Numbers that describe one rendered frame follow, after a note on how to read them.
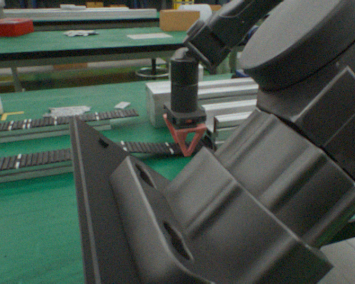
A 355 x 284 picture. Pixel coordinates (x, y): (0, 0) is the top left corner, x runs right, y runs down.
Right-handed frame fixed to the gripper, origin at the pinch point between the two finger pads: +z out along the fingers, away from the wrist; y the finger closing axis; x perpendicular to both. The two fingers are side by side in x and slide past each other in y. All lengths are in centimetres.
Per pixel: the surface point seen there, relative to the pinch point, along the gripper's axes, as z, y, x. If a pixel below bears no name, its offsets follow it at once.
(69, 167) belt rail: 0.0, -1.6, 24.3
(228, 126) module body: -5.4, -3.7, -8.8
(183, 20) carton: -10, 205, -70
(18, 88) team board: 58, 285, 75
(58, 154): -2.3, -0.1, 26.1
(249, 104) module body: -7.5, 2.5, -17.2
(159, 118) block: -2.0, 14.3, 1.6
